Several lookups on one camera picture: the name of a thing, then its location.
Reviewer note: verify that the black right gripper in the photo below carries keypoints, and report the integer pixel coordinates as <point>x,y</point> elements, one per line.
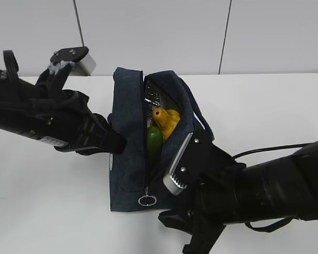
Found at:
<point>202,208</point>

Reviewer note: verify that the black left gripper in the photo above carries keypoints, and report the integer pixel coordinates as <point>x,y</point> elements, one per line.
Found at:
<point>70,126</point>

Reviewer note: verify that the green cucumber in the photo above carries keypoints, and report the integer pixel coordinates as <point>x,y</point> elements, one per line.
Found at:
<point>154,145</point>

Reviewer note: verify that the dark blue fabric lunch bag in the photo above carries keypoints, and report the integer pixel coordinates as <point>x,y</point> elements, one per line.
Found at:
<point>133,187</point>

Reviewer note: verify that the yellow toy squash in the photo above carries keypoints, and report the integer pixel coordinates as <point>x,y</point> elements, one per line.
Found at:
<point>166,120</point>

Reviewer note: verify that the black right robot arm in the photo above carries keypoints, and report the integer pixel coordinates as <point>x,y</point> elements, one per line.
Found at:
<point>282,189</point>

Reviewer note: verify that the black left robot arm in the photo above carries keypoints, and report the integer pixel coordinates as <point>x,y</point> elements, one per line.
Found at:
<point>16,94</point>

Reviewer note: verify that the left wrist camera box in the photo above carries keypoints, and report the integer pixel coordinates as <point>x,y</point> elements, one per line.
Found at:
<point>79,57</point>

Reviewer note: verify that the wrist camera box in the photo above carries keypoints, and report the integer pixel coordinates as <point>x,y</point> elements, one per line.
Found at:
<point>79,57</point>
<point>196,154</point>

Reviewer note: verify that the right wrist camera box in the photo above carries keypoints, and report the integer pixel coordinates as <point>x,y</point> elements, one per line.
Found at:
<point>196,154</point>

